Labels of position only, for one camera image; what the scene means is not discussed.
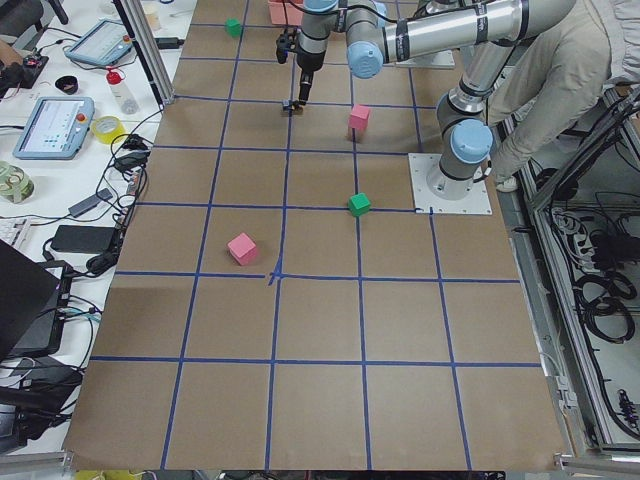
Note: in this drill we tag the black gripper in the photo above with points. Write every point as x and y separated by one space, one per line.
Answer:
309 61

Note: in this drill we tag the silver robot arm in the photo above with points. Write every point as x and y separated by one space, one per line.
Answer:
426 39

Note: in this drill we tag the pink cube near bases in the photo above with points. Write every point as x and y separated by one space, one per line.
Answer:
359 117

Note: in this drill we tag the pink plastic bin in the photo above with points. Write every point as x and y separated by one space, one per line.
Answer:
285 12

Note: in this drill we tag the green cube near bin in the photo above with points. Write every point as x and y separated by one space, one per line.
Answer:
233 27

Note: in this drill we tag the green cube near base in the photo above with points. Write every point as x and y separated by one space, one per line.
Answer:
359 204

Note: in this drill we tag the black power adapter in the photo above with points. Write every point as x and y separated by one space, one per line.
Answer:
169 43

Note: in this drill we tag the clear squeeze bottle red cap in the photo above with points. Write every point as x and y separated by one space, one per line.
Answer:
121 92

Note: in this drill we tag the pink cube far side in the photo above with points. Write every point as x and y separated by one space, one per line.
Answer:
243 249

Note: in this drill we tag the upper teach pendant tablet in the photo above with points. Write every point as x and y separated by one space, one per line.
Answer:
103 45

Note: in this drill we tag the teach pendant tablet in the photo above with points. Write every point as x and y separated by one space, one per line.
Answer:
56 129
103 45

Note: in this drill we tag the yellow tape roll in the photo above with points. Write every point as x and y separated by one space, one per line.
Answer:
108 129

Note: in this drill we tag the black small bowl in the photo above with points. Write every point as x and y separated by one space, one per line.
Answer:
67 84

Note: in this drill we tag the person in beige clothes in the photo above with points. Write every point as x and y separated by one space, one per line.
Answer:
563 73

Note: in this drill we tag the lower teach pendant tablet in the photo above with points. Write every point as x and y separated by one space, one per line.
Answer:
56 129

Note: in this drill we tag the green glass jar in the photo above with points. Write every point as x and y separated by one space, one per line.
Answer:
16 185

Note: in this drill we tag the black laptop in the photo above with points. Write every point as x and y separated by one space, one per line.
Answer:
33 295

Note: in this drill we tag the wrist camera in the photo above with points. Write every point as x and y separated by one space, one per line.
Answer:
286 43

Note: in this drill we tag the aluminium frame post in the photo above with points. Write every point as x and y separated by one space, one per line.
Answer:
132 15

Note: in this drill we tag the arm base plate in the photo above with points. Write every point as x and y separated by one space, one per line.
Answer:
435 193

